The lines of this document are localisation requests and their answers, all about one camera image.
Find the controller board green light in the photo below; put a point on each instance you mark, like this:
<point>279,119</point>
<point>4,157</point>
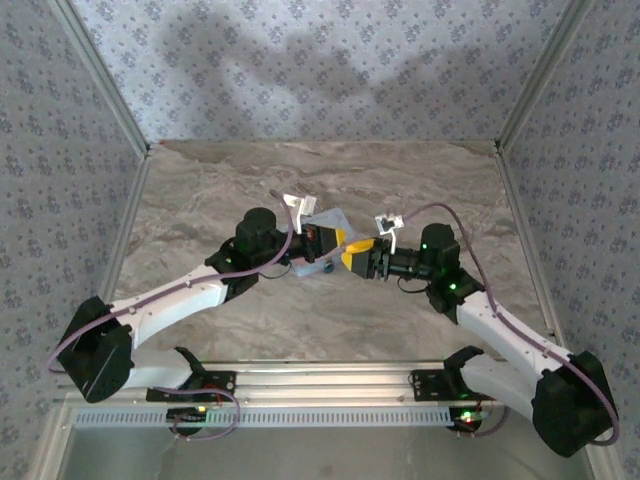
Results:
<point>470,416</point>
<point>187,414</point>

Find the aluminium table side rail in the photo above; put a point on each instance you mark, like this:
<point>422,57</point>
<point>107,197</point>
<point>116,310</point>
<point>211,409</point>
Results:
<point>527,235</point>
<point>127,235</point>

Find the aluminium frame post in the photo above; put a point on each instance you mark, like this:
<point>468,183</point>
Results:
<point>545,70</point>
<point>105,80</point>

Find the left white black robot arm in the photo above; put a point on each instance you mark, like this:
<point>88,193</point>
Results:
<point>165,300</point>

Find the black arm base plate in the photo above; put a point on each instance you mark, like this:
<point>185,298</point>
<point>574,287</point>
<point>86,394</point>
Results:
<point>222,382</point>
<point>427,385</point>

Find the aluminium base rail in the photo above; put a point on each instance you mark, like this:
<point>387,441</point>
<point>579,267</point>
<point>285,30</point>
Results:
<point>320,382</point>

